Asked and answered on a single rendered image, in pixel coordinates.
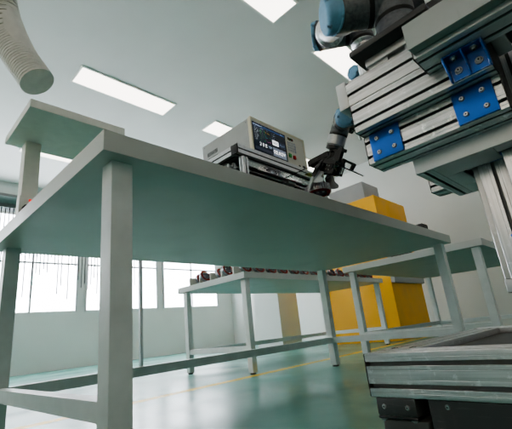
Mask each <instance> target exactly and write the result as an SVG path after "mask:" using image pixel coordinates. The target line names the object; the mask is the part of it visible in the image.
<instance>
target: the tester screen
mask: <svg viewBox="0 0 512 429"><path fill-rule="evenodd" d="M253 137H254V144H255V150H258V151H260V152H263V153H266V154H269V155H271V156H273V157H276V156H274V152H273V147H275V148H277V149H279V150H282V151H284V152H285V151H286V150H284V149H281V148H280V147H277V146H274V145H272V140H274V141H277V142H279V143H281V144H283V145H285V140H284V136H283V135H281V134H278V133H276V132H274V131H271V130H269V129H267V128H265V127H262V126H260V125H258V124H256V123H253ZM259 142H263V143H265V144H267V145H268V149H267V148H265V147H262V146H260V145H259ZM256 146H260V147H262V148H264V149H266V150H269V151H272V154H270V153H268V152H264V151H262V150H260V149H257V148H256ZM277 158H279V157H277ZM280 159H282V158H280ZM282 160H284V159H282ZM284 161H287V160H284Z"/></svg>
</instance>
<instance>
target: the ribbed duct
mask: <svg viewBox="0 0 512 429"><path fill-rule="evenodd" d="M0 60H1V61H2V63H3V64H4V65H5V66H6V68H7V69H8V71H9V72H10V74H11V75H12V77H13V78H14V80H15V81H16V82H17V83H18V85H19V86H20V88H21V90H23V91H24V92H25V93H27V94H42V93H45V92H46V91H48V90H49V89H50V88H51V87H52V86H53V83H54V76H53V74H52V72H51V71H50V70H49V69H48V67H47V66H46V65H45V63H44V62H43V60H42V59H41V57H40V56H39V55H38V53H37V51H36V50H35V48H34V46H33V45H32V43H31V40H30V38H29V37H28V34H27V32H26V29H25V27H24V25H23V22H22V19H21V16H20V10H19V6H18V2H17V0H0Z"/></svg>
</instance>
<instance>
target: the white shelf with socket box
mask: <svg viewBox="0 0 512 429"><path fill-rule="evenodd" d="M103 129H106V130H110V131H112V132H115V133H118V134H123V135H125V129H124V128H121V127H118V126H116V125H112V124H109V123H105V122H102V121H100V120H97V119H94V118H91V117H86V116H84V115H81V114H78V113H75V112H71V111H68V110H66V109H62V108H59V107H57V106H52V105H50V104H47V103H44V102H41V101H38V100H34V99H30V100H29V102H28V103H27V105H26V107H25V108H24V110H23V112H22V113H21V114H20V116H19V117H18V119H17V120H16V122H15V124H14V126H13V127H12V129H11V130H10V131H9V133H8V135H7V136H6V139H5V144H6V145H10V146H17V147H20V148H22V152H21V161H20V178H19V187H18V196H17V200H16V209H15V215H17V214H18V213H19V212H20V211H21V210H22V209H23V208H24V207H25V206H26V205H27V204H28V203H29V202H30V201H31V200H32V199H33V198H34V197H35V196H36V195H37V191H38V180H39V169H40V158H41V153H46V154H49V155H53V156H56V157H63V158H67V159H70V160H73V159H74V158H75V157H76V156H77V155H78V154H79V153H80V152H81V151H82V150H83V149H84V148H85V147H86V146H87V145H88V144H89V143H90V142H91V141H92V140H93V139H94V138H95V137H96V136H97V135H98V134H99V133H100V132H101V131H102V130H103Z"/></svg>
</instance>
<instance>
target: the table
mask: <svg viewBox="0 0 512 429"><path fill-rule="evenodd" d="M225 268H226V269H225ZM239 268H240V270H241V271H242V272H238V273H235V274H233V271H232V268H231V267H230V266H221V269H220V268H218V269H217V270H216V272H215V275H216V276H217V278H216V279H213V280H210V276H209V273H208V272H206V271H201V272H200V273H199V274H197V275H196V281H197V284H193V285H190V286H186V287H183V288H180V289H178V294H184V310H185V349H186V359H191V358H194V355H196V354H212V353H227V352H239V351H246V350H251V349H256V347H255V346H256V345H263V344H269V343H275V342H281V341H287V340H298V339H304V338H310V337H316V336H322V335H327V333H326V332H321V333H314V334H308V335H295V336H289V337H282V338H276V339H269V340H257V341H255V338H254V329H253V312H252V302H251V294H313V293H320V288H319V282H318V276H317V272H310V274H311V275H308V274H309V272H307V271H293V270H289V272H290V273H291V274H288V271H287V270H279V269H264V268H253V270H254V272H251V271H252V267H239ZM220 270H221V272H222V273H223V274H224V275H225V277H221V273H220ZM265 270H266V271H267V272H265ZM276 270H277V271H278V272H279V273H276ZM299 273H300V274H299ZM326 274H328V275H329V276H328V275H327V284H328V289H329V292H331V291H336V290H341V289H351V285H350V276H349V274H347V273H343V272H342V271H341V270H340V269H338V268H337V269H336V270H335V271H334V270H333V269H331V270H327V271H326ZM336 275H337V276H336ZM344 276H345V277H344ZM199 278H200V279H201V280H202V281H203V282H202V283H199ZM357 278H358V283H359V287H361V286H366V285H371V284H373V287H374V291H375V295H376V300H377V304H378V313H379V317H380V322H381V326H382V327H375V328H367V331H374V330H379V329H387V328H388V326H387V322H386V317H385V313H384V305H383V301H382V296H381V292H380V287H379V284H380V283H382V282H383V279H382V278H373V276H372V275H361V274H357ZM191 294H242V307H243V316H244V327H245V336H246V342H244V343H238V344H231V345H225V346H213V347H206V348H200V349H194V346H193V329H192V311H191ZM357 332H359V329H347V330H337V331H335V333H336V334H347V333H357ZM247 365H248V373H250V374H251V375H256V373H257V372H258V365H257V357H248V358H247Z"/></svg>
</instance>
